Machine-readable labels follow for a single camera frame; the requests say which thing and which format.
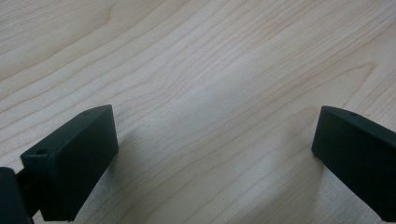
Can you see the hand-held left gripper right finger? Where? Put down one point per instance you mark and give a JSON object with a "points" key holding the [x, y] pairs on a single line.
{"points": [[358, 155]]}

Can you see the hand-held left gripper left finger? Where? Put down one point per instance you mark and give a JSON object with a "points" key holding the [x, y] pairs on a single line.
{"points": [[74, 161]]}

